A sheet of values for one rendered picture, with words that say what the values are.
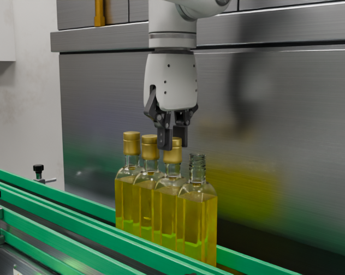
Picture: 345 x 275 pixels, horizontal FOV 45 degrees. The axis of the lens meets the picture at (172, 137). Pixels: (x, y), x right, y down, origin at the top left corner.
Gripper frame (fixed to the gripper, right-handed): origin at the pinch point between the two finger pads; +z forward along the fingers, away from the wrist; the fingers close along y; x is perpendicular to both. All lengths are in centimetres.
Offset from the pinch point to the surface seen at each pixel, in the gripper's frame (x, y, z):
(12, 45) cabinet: -302, -127, -31
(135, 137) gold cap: -9.9, 0.2, 1.0
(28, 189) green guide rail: -61, -4, 23
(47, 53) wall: -274, -144, -24
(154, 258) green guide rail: 1.3, 6.1, 21.1
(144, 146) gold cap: -5.7, 1.7, 2.2
